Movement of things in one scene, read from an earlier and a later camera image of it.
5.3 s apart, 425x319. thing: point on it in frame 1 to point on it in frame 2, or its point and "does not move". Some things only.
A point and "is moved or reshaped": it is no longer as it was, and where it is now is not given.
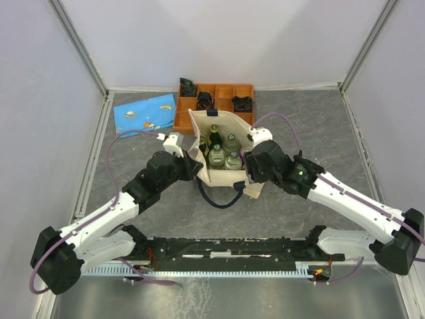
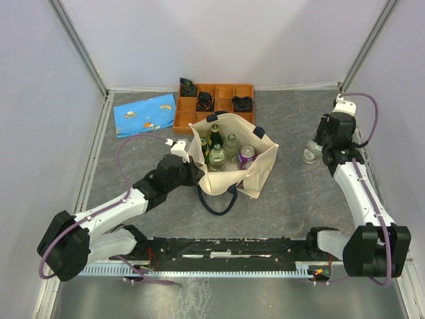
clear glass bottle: x=234 y=161 to x=313 y=153
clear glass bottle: x=216 y=157 does not move
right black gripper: x=251 y=165 to x=321 y=124
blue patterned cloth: x=149 y=114 does not move
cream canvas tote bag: x=228 y=124 is moved or reshaped
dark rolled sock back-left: x=187 y=88 does not move
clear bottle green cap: x=231 y=145 does not move
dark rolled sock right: x=242 y=104 does not move
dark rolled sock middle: x=204 y=101 does not move
